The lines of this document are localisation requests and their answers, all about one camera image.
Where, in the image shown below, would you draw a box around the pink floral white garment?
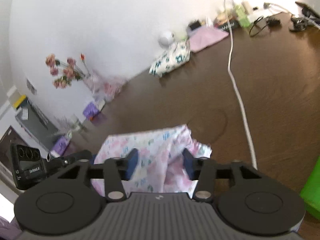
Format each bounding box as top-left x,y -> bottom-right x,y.
91,124 -> 213,198

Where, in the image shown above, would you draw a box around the dried pink flowers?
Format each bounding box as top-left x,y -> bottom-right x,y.
45,53 -> 91,89

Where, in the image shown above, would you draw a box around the green spray bottle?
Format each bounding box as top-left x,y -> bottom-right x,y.
233,1 -> 251,28

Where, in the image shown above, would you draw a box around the small black box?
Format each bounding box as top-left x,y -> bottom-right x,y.
188,20 -> 202,32

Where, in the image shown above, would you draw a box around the white wall vent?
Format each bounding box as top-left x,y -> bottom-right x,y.
26,78 -> 37,96

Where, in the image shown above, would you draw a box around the plain pink folded cloth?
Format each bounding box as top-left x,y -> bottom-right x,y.
188,26 -> 229,53

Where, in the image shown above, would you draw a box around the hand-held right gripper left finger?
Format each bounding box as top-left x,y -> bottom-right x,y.
58,148 -> 139,202

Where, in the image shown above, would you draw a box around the thick white cable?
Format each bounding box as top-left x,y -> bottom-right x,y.
223,0 -> 258,171

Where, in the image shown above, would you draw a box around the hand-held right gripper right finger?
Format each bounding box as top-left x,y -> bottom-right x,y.
182,149 -> 262,203

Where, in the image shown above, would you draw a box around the dark box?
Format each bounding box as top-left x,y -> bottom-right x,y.
0,126 -> 26,171

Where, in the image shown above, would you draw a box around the bright green object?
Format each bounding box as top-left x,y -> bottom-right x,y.
298,156 -> 320,222

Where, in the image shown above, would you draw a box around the clear glass object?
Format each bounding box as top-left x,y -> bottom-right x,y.
53,115 -> 84,137

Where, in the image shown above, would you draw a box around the purple tissue pack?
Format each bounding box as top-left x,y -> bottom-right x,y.
82,102 -> 106,119
51,135 -> 72,156

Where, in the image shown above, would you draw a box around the white power strip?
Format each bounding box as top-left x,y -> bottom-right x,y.
246,6 -> 276,22

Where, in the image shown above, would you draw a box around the black phone holder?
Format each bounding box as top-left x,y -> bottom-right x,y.
290,16 -> 311,32

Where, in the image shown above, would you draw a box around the clear plastic bag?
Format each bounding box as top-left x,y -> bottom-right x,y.
92,76 -> 128,103

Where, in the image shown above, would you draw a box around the thin grey cable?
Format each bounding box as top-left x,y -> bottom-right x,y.
264,2 -> 320,28

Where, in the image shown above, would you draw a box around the grey box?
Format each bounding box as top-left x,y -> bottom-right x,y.
15,97 -> 59,143

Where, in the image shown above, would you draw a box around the dark book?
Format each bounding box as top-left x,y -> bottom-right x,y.
216,20 -> 238,31

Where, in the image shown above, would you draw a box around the white charger block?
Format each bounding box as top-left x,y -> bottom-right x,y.
241,0 -> 253,13

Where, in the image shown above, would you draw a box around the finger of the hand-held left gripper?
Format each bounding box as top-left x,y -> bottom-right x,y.
47,150 -> 93,174

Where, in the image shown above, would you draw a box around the patterned flower vase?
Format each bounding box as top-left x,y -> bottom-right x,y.
83,70 -> 101,96

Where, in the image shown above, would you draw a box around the green floral folded cloth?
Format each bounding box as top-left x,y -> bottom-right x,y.
148,40 -> 191,78

